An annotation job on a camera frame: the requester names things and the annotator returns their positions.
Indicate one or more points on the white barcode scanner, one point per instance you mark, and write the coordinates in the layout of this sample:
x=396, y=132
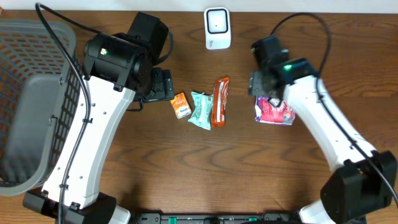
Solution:
x=217, y=28

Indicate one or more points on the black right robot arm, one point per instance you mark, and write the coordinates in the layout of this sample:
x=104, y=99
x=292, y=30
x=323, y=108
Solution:
x=362, y=179

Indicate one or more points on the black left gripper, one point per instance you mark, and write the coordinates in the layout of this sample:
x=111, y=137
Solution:
x=166, y=88

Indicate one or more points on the purple red snack packet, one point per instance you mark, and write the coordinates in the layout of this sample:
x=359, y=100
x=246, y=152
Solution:
x=265, y=112

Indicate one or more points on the grey plastic basket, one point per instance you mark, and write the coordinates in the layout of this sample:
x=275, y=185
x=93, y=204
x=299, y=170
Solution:
x=39, y=95

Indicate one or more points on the teal snack wrapper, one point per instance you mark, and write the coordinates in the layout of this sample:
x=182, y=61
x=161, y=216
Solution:
x=201, y=116

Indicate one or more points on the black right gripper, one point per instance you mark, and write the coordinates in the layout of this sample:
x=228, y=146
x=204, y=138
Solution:
x=255, y=84

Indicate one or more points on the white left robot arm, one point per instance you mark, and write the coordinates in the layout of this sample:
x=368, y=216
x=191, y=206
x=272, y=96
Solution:
x=118, y=70

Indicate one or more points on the small orange white box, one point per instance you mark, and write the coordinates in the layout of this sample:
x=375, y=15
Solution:
x=181, y=106

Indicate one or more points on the orange snack bar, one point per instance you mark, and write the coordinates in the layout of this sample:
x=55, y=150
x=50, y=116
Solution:
x=219, y=102

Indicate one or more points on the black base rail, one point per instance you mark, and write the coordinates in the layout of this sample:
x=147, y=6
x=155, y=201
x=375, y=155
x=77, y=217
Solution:
x=156, y=218

